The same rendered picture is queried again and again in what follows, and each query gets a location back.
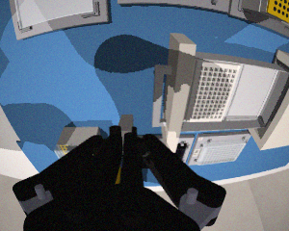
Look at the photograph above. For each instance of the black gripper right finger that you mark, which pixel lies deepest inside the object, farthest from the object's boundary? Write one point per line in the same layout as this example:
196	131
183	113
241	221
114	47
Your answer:
197	197

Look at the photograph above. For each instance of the blue bench mat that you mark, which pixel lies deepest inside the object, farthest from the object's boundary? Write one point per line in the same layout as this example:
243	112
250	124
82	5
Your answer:
90	75

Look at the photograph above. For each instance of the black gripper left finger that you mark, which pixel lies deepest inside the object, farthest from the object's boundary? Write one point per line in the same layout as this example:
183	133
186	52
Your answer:
63	176

